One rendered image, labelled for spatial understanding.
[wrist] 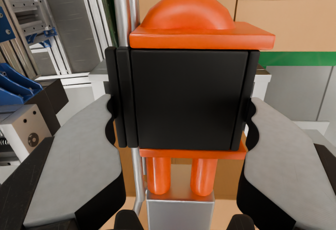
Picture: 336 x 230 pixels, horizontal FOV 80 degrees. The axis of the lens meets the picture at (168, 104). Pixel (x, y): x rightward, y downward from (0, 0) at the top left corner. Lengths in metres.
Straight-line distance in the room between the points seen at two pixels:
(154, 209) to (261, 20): 0.76
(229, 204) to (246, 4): 0.64
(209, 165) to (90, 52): 1.15
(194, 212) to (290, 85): 1.51
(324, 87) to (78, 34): 1.64
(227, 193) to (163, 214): 0.27
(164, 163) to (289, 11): 0.79
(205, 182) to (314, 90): 1.62
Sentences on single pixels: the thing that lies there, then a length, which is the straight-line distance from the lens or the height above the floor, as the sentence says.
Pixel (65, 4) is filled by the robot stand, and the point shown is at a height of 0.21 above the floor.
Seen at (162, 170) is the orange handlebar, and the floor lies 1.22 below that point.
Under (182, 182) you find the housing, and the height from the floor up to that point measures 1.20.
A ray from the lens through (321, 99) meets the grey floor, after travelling 1.84.
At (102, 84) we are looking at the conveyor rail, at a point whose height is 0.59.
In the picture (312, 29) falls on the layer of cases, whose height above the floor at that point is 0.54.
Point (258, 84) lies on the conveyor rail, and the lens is 0.87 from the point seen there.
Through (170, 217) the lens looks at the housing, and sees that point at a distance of 0.22.
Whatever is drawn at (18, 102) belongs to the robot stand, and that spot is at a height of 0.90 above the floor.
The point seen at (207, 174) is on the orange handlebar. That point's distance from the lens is 0.18.
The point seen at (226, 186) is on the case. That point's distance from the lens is 0.47.
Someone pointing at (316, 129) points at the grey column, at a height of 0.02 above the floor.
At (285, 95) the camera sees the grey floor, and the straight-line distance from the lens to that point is 1.69.
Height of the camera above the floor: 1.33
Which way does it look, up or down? 60 degrees down
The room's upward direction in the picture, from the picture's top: 176 degrees counter-clockwise
